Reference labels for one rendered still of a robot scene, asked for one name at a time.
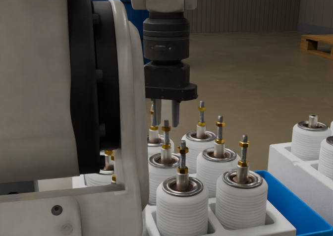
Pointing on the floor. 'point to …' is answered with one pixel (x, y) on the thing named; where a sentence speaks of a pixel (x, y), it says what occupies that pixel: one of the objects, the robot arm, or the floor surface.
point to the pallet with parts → (308, 46)
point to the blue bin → (295, 208)
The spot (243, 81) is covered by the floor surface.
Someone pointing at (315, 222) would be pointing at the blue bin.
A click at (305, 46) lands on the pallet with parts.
